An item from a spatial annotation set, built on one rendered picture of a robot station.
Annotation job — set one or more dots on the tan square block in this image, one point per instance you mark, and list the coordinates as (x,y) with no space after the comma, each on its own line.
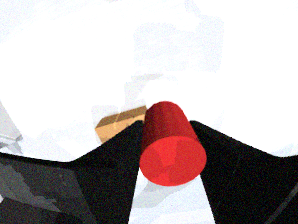
(111,125)

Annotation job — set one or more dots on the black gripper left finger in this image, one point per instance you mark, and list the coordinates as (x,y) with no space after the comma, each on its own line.
(97,187)

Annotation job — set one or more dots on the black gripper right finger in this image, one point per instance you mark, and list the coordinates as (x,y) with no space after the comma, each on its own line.
(244,184)

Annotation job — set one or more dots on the red cylinder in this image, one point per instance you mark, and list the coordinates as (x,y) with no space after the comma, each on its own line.
(171,153)

